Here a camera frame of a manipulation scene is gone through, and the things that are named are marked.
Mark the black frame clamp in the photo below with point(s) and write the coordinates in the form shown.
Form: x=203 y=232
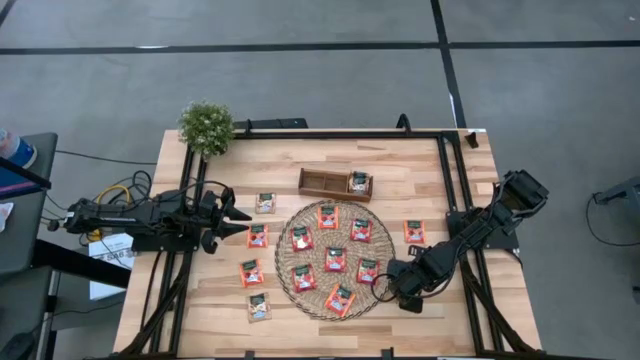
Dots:
x=248 y=355
x=387 y=354

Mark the black bar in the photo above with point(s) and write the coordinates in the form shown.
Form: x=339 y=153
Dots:
x=25 y=173

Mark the blue folder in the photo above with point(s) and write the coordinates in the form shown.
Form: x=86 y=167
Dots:
x=15 y=185

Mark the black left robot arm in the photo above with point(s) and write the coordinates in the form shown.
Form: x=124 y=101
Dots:
x=120 y=217

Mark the black support beam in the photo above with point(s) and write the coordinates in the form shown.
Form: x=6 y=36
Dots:
x=80 y=262

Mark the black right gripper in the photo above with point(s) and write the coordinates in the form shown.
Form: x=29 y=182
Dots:
x=415 y=277

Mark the potted green plant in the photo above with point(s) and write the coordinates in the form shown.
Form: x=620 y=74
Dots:
x=206 y=127

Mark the wooden compartment box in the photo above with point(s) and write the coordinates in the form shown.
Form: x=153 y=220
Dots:
x=312 y=184

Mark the black aluminium table frame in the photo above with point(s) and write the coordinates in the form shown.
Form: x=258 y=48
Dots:
x=340 y=135

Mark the black arched bracket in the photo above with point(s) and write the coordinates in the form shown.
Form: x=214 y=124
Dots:
x=404 y=124

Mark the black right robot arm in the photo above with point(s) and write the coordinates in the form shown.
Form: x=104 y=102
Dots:
x=520 y=192

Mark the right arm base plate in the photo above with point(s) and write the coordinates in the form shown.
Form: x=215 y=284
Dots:
x=502 y=240

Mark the round woven placemat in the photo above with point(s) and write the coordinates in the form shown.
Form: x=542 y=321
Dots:
x=385 y=250

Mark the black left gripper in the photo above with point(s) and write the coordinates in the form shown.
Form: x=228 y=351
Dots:
x=212 y=222

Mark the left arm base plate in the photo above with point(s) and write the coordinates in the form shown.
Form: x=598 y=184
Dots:
x=150 y=245

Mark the white crumpled paper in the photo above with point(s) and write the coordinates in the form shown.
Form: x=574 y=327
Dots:
x=4 y=215

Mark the white printed paper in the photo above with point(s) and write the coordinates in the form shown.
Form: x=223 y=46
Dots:
x=107 y=287

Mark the red strawberry tea sachet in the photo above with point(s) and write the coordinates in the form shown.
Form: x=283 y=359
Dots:
x=302 y=238
x=304 y=278
x=335 y=259
x=368 y=271
x=361 y=230

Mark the beige apple tea sachet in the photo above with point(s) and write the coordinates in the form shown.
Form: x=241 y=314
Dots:
x=359 y=186
x=265 y=203
x=259 y=307

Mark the orange peach tea sachet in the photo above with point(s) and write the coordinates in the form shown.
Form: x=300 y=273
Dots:
x=328 y=217
x=258 y=236
x=252 y=273
x=414 y=232
x=340 y=300

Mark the plastic bottle blue label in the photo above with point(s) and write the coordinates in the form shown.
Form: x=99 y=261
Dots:
x=17 y=150

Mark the black rectangular device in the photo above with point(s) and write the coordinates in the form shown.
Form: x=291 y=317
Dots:
x=272 y=123

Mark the black angled bracket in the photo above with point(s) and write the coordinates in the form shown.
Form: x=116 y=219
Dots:
x=471 y=140

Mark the grey side desk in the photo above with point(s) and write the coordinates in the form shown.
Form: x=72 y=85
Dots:
x=30 y=220
x=25 y=305

